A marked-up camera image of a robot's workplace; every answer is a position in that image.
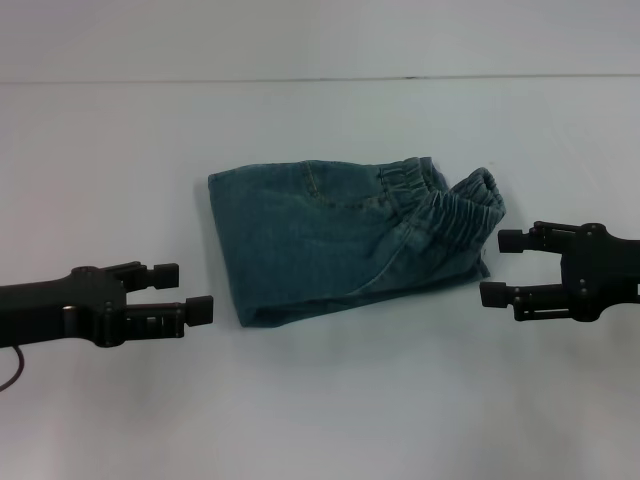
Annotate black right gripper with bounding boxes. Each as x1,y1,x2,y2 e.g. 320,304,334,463
477,221,640,323

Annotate left gripper cable with plug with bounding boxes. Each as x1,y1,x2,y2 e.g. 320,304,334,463
0,344,27,395

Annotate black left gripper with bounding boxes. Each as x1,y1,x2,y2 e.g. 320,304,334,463
0,259,215,350

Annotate blue denim shorts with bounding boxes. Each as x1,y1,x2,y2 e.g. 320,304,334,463
207,156,505,330

